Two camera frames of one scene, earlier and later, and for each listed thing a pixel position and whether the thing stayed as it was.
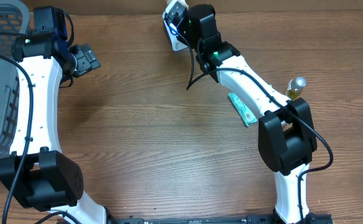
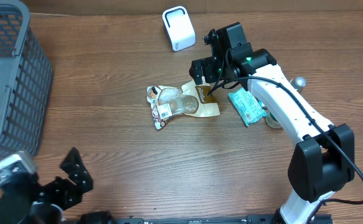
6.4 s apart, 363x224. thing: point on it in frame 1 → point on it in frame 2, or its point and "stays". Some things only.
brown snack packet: x=183 y=2 → x=194 y=100
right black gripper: x=187 y=42 → x=209 y=68
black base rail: x=309 y=218 stays
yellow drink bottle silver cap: x=294 y=87 stays
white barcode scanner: x=172 y=19 stays
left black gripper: x=86 y=60 → x=63 y=190
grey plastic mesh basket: x=0 y=80 stays
